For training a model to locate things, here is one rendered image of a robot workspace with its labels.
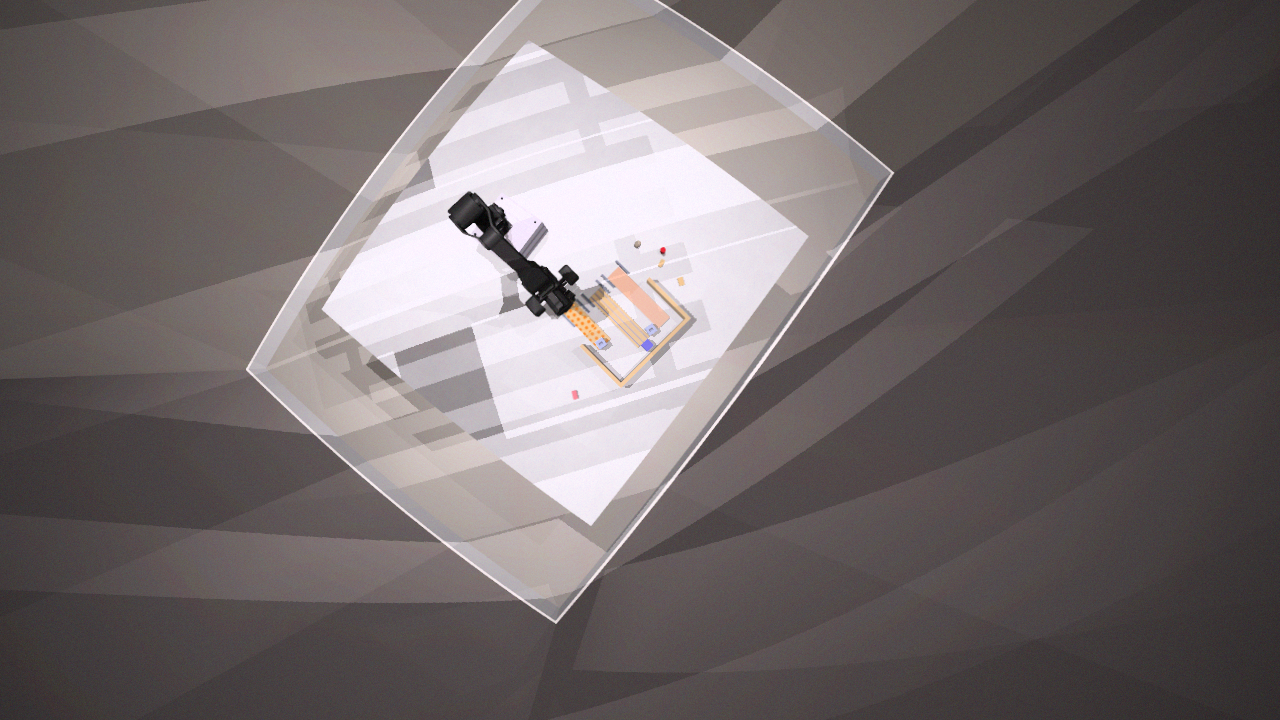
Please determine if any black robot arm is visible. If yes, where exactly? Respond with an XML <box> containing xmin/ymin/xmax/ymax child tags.
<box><xmin>448</xmin><ymin>191</ymin><xmax>577</xmax><ymax>316</ymax></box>

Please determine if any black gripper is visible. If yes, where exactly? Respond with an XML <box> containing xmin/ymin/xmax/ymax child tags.
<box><xmin>525</xmin><ymin>265</ymin><xmax>579</xmax><ymax>316</ymax></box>

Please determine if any orange polka-dotted strip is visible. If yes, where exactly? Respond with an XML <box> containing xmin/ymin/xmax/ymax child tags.
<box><xmin>564</xmin><ymin>302</ymin><xmax>599</xmax><ymax>337</ymax></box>

